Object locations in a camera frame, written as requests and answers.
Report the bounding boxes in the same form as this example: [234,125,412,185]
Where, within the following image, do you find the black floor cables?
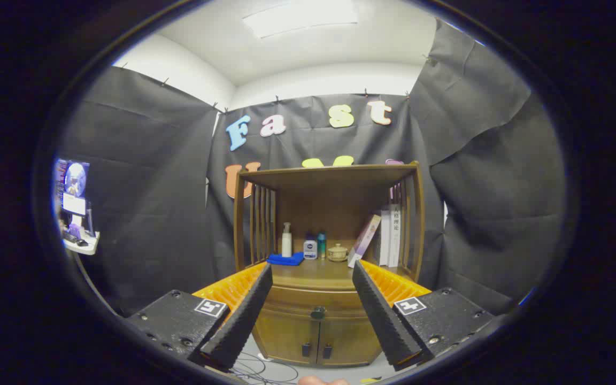
[232,352,301,384]

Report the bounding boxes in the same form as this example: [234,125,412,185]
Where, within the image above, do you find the white desk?
[61,214,101,256]

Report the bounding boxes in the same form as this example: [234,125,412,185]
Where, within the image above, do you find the wooden cabinet door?
[318,315,383,368]
[253,307,320,367]

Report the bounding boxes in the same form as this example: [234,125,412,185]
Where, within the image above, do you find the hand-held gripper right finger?
[352,260,496,371]

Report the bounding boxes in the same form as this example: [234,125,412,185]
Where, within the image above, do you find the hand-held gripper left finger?
[126,262,274,372]

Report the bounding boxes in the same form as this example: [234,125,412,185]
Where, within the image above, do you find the wooden cabinet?
[232,162,426,368]

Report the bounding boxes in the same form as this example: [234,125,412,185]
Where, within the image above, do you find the purple and white book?
[347,214,382,268]

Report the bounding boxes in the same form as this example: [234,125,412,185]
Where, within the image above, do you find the wooden drawer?
[264,285,375,321]

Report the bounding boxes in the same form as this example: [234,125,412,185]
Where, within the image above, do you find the wooden countertop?
[268,251,410,292]

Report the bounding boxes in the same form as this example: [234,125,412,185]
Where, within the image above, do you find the computer monitor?
[54,159,91,214]

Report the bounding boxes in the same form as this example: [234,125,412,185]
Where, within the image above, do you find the blue folded cloth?
[266,252,305,266]

